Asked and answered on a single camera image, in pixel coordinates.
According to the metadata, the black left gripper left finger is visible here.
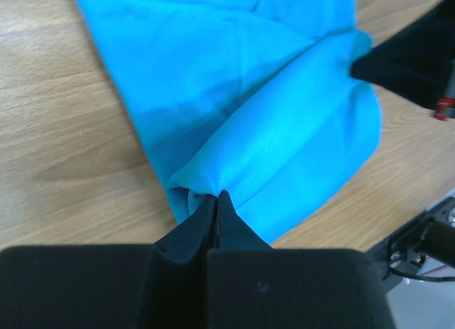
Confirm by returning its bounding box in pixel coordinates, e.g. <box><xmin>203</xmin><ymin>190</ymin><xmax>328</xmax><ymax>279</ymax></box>
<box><xmin>1</xmin><ymin>196</ymin><xmax>217</xmax><ymax>328</ymax></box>

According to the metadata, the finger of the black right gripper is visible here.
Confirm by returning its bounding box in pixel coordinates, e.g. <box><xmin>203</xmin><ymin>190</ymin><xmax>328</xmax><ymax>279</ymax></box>
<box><xmin>350</xmin><ymin>30</ymin><xmax>455</xmax><ymax>112</ymax></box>

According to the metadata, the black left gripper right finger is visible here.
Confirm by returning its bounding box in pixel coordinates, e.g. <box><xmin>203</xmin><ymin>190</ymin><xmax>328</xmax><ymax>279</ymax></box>
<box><xmin>205</xmin><ymin>191</ymin><xmax>395</xmax><ymax>328</ymax></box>

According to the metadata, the teal t-shirt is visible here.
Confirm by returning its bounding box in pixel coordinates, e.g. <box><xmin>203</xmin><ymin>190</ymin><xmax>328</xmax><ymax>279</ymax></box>
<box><xmin>76</xmin><ymin>0</ymin><xmax>381</xmax><ymax>242</ymax></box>

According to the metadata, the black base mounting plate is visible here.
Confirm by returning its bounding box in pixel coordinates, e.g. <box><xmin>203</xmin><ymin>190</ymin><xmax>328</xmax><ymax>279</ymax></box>
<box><xmin>366</xmin><ymin>196</ymin><xmax>454</xmax><ymax>292</ymax></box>

